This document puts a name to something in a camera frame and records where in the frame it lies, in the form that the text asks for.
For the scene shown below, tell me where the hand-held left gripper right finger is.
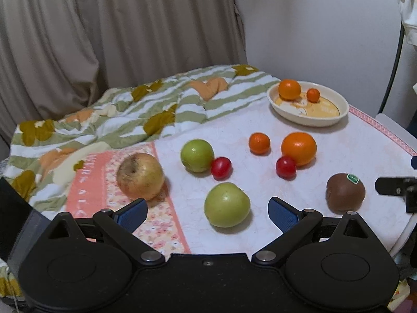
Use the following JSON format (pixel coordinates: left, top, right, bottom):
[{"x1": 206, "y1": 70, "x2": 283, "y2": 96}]
[{"x1": 252, "y1": 197, "x2": 376, "y2": 267}]

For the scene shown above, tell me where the dark grey flat object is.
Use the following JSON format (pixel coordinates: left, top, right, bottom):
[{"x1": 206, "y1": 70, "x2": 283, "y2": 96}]
[{"x1": 0, "y1": 176, "x2": 49, "y2": 268}]

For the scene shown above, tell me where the black cable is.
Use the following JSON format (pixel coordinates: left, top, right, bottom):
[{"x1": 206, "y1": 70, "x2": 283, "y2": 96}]
[{"x1": 378, "y1": 23, "x2": 406, "y2": 115}]

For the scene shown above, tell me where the yellow red apple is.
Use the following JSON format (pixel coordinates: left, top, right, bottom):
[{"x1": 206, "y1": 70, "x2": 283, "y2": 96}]
[{"x1": 116, "y1": 153, "x2": 165, "y2": 202}]

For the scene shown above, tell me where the green striped floral blanket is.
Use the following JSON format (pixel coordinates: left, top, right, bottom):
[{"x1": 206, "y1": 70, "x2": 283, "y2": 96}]
[{"x1": 8, "y1": 64, "x2": 282, "y2": 212}]

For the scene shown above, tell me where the beige curtain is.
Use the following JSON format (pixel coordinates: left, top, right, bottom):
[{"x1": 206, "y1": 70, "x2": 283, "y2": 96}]
[{"x1": 0, "y1": 0, "x2": 248, "y2": 152}]

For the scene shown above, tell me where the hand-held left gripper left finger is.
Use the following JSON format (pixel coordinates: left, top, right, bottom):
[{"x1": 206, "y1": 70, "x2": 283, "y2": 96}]
[{"x1": 43, "y1": 198, "x2": 166, "y2": 265}]

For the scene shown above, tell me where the green apple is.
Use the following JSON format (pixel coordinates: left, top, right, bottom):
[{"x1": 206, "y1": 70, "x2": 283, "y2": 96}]
[
  {"x1": 181, "y1": 139, "x2": 215, "y2": 173},
  {"x1": 204, "y1": 183, "x2": 251, "y2": 228}
]

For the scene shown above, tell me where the red tomato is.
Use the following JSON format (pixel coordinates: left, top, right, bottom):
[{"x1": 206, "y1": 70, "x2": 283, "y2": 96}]
[
  {"x1": 275, "y1": 156, "x2": 297, "y2": 180},
  {"x1": 211, "y1": 157, "x2": 232, "y2": 180}
]

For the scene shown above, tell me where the large orange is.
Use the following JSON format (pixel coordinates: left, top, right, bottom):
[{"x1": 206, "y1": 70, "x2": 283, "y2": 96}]
[
  {"x1": 278, "y1": 79, "x2": 302, "y2": 101},
  {"x1": 281, "y1": 132, "x2": 317, "y2": 167}
]

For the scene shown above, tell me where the white hanging cloth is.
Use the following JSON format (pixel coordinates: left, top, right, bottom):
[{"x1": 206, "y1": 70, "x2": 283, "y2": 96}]
[{"x1": 396, "y1": 0, "x2": 417, "y2": 44}]

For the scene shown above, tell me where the cream oval bowl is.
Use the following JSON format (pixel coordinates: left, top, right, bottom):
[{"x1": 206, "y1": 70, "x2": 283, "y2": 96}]
[{"x1": 267, "y1": 81, "x2": 349, "y2": 128}]

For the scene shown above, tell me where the brown kiwi with sticker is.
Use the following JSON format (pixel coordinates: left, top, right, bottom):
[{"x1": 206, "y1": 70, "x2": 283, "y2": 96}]
[{"x1": 326, "y1": 173, "x2": 366, "y2": 212}]

